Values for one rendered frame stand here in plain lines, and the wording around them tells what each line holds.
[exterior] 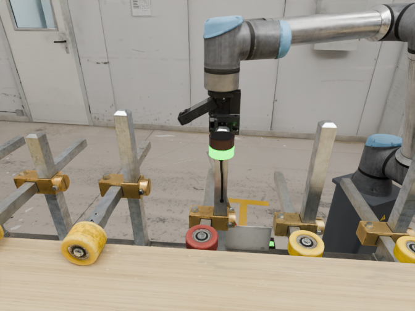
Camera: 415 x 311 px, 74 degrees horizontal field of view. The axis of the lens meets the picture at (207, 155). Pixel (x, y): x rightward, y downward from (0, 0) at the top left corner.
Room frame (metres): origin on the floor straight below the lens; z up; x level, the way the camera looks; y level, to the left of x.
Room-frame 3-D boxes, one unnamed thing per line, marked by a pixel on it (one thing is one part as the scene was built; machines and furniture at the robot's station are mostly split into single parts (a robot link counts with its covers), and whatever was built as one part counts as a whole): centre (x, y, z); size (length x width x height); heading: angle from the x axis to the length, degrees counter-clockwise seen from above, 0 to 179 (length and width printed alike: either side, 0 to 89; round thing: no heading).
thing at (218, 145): (0.59, -0.03, 1.12); 0.06 x 0.06 x 0.02
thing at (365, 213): (0.66, -0.50, 0.82); 0.44 x 0.03 x 0.04; 175
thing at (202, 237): (0.50, 0.01, 0.85); 0.08 x 0.08 x 0.11
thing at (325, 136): (0.61, -0.29, 0.92); 0.04 x 0.04 x 0.48; 85
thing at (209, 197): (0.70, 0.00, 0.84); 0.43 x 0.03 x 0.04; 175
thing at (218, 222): (0.63, -0.01, 0.85); 0.14 x 0.06 x 0.05; 85
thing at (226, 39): (0.71, -0.04, 1.32); 0.10 x 0.09 x 0.12; 109
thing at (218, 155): (0.59, -0.03, 1.10); 0.06 x 0.06 x 0.02
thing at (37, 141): (0.68, 0.46, 0.86); 0.04 x 0.04 x 0.48; 85
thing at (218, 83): (0.71, -0.04, 1.23); 0.10 x 0.09 x 0.05; 175
